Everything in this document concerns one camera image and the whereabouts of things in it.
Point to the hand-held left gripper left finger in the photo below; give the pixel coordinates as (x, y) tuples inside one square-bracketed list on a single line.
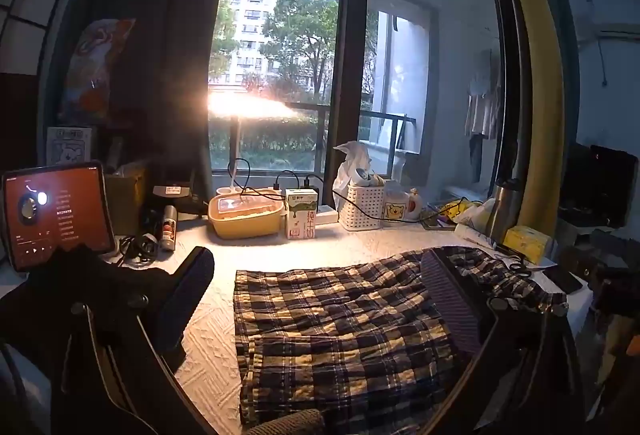
[(192, 285)]

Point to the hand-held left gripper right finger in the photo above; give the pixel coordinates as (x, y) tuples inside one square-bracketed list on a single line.
[(450, 295)]

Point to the plaid pants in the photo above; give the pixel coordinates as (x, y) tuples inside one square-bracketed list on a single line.
[(340, 340)]

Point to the white textured tablecloth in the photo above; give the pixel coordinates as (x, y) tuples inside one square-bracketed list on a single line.
[(215, 330)]

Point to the silver spray can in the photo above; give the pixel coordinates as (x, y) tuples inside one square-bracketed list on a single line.
[(168, 230)]

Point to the black scissors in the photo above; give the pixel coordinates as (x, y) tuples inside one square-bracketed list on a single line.
[(520, 267)]

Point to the white bag yellow print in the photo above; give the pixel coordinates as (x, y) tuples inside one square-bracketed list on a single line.
[(472, 215)]

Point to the yellow lunch box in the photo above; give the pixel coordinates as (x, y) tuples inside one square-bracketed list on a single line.
[(245, 215)]

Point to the black device white label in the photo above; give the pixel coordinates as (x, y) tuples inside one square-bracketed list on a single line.
[(172, 195)]

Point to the yellow tissue pack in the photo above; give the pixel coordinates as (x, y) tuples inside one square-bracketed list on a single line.
[(527, 242)]

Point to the steel thermos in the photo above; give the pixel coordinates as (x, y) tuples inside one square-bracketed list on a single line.
[(502, 215)]

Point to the small figurine bottle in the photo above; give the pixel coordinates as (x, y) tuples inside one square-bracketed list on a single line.
[(415, 205)]

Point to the white bear mug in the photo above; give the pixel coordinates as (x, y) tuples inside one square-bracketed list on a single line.
[(396, 210)]

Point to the cardboard box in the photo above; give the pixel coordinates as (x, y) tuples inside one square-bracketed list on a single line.
[(125, 200)]

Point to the black phone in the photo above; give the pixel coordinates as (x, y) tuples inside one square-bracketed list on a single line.
[(562, 279)]

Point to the white perforated basket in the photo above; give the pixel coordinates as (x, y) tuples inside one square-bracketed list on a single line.
[(361, 210)]

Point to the white green milk carton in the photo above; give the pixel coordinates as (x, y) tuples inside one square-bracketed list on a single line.
[(301, 215)]

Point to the white desk lamp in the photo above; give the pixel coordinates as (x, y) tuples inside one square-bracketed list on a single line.
[(235, 155)]

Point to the white power strip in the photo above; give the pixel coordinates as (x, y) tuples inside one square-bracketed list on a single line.
[(328, 215)]

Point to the white round jar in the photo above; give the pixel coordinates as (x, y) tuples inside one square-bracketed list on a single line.
[(361, 175)]

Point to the tablet with red screen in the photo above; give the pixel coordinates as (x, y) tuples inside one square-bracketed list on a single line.
[(60, 215)]

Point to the black charger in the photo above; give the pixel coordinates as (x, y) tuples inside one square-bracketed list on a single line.
[(309, 182)]

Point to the clear plastic bag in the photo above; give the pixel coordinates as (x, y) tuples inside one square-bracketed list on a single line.
[(350, 160)]

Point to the black monitor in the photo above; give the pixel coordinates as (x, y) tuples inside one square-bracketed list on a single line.
[(600, 185)]

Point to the hanging clothes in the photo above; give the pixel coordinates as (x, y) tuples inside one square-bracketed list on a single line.
[(482, 105)]

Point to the yellow curtain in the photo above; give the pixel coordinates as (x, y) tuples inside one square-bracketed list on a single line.
[(535, 90)]

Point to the dark curtain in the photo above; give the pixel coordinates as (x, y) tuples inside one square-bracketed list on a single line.
[(170, 40)]

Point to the colourful wall poster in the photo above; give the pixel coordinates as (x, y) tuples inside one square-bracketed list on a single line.
[(95, 70)]

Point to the black window frame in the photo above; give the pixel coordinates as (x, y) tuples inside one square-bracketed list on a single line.
[(347, 65)]

